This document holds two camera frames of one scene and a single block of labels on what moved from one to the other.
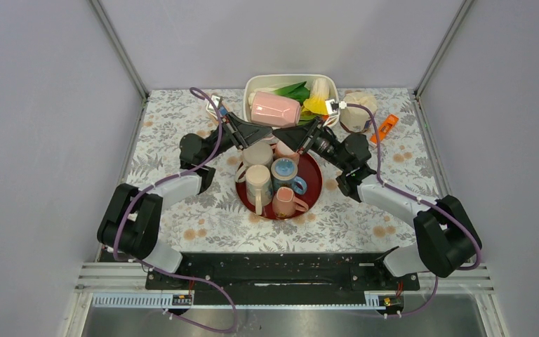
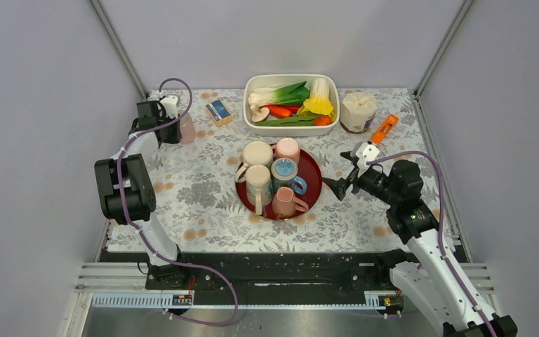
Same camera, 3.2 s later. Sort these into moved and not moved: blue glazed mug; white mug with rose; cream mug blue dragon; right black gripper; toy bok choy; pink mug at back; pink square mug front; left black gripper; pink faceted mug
Moved: left black gripper; pink faceted mug; right black gripper
Not moved: white mug with rose; blue glazed mug; toy bok choy; pink mug at back; pink square mug front; cream mug blue dragon
